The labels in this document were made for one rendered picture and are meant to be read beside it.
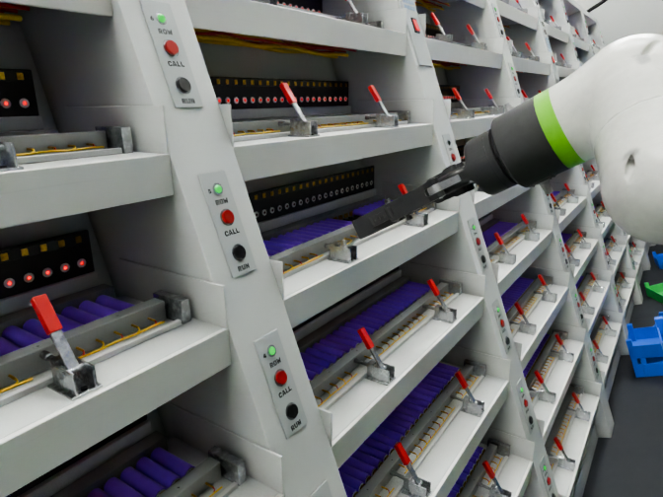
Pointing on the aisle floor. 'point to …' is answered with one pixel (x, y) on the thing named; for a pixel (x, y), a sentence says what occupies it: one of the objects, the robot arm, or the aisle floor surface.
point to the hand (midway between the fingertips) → (378, 219)
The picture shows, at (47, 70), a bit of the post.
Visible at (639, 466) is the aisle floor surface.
